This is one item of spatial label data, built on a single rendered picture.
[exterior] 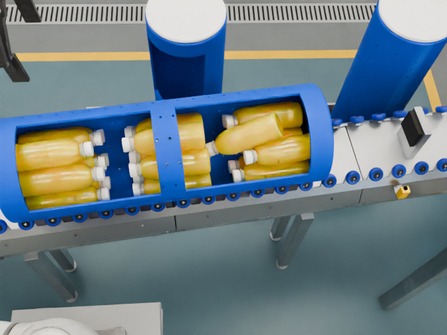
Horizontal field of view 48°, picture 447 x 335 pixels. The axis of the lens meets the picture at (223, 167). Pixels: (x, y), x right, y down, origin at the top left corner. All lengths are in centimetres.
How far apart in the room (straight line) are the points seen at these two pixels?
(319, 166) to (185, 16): 74
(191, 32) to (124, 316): 95
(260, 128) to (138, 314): 56
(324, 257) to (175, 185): 133
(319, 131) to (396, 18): 71
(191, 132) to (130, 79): 166
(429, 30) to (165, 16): 91
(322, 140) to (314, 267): 122
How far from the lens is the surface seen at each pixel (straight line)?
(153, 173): 136
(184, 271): 243
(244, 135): 137
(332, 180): 158
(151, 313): 129
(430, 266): 203
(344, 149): 169
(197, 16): 182
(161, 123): 131
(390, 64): 200
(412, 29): 193
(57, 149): 136
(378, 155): 172
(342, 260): 254
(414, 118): 165
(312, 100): 139
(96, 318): 131
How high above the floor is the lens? 234
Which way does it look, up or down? 62 degrees down
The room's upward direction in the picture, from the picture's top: 6 degrees clockwise
